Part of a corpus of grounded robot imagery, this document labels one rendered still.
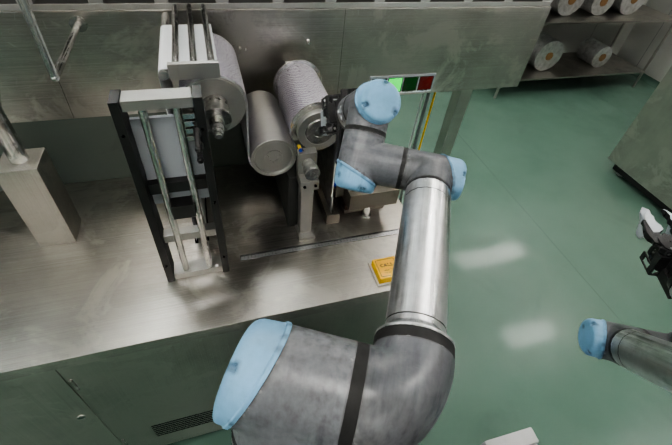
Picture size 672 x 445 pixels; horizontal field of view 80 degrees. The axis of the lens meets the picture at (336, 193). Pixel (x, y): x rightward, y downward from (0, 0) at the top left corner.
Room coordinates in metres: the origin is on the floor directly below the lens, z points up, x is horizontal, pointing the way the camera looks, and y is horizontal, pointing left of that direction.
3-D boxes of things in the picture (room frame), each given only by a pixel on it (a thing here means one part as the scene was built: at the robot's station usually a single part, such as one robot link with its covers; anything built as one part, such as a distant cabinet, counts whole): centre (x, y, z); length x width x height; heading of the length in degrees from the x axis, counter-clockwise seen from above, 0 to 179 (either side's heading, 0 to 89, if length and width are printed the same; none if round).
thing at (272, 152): (0.94, 0.22, 1.17); 0.26 x 0.12 x 0.12; 21
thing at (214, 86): (0.90, 0.34, 1.33); 0.25 x 0.14 x 0.14; 21
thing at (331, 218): (1.00, 0.05, 0.92); 0.28 x 0.04 x 0.04; 21
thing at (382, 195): (1.08, -0.05, 1.00); 0.40 x 0.16 x 0.06; 21
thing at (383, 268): (0.70, -0.17, 0.91); 0.07 x 0.07 x 0.02; 21
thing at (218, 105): (0.75, 0.29, 1.33); 0.06 x 0.06 x 0.06; 21
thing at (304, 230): (0.81, 0.08, 1.05); 0.06 x 0.05 x 0.31; 21
